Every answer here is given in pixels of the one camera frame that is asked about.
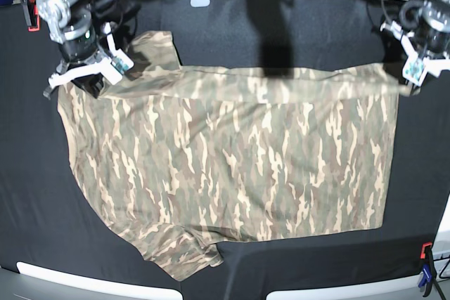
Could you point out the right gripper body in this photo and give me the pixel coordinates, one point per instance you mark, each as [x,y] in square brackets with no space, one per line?
[90,55]

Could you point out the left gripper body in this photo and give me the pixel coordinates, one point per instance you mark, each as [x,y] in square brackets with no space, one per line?
[433,47]

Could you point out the camouflage t-shirt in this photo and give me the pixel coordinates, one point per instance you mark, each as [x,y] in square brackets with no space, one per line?
[175,159]

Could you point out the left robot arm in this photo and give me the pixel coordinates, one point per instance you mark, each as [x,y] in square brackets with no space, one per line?
[416,14]

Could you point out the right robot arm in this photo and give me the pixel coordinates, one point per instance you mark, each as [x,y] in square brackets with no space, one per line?
[84,32]

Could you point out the left rear orange clamp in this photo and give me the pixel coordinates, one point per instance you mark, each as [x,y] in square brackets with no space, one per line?
[31,14]

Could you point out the black table cloth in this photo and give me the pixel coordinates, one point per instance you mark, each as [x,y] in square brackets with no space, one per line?
[46,221]

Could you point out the front right blue clamp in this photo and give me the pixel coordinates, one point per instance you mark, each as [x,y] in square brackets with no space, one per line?
[428,269]

